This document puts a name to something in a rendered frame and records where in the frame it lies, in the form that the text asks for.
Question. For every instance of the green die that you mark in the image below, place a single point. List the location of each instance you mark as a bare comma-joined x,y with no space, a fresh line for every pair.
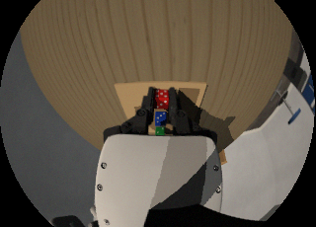
160,131

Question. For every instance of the tan flat mat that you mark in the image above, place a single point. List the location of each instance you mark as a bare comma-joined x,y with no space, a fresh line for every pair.
130,95

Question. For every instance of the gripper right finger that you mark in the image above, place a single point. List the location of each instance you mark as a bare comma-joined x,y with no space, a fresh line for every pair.
182,125

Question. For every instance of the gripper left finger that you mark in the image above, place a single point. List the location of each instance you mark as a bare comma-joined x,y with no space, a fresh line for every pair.
138,124

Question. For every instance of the red die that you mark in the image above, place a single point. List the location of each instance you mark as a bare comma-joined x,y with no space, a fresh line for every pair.
161,99

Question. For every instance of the blue die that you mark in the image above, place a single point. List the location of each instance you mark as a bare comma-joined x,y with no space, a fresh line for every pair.
160,118

